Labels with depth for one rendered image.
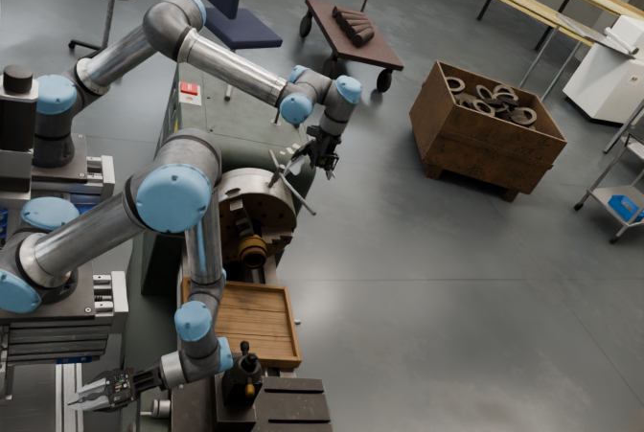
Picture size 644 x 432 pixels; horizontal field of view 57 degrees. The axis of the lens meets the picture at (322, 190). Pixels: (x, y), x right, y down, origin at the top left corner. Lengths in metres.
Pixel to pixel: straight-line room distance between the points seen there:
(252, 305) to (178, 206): 1.00
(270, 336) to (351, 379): 1.25
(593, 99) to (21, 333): 7.26
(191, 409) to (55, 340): 0.38
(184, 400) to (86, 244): 0.61
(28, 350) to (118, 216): 0.64
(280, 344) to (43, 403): 0.96
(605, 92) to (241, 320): 6.59
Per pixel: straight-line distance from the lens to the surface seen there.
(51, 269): 1.25
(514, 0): 9.40
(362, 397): 3.10
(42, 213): 1.39
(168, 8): 1.58
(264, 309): 1.99
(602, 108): 8.03
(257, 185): 1.87
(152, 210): 1.04
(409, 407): 3.20
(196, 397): 1.64
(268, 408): 1.68
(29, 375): 2.55
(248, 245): 1.84
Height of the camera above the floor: 2.34
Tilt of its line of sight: 34 degrees down
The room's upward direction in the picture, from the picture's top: 25 degrees clockwise
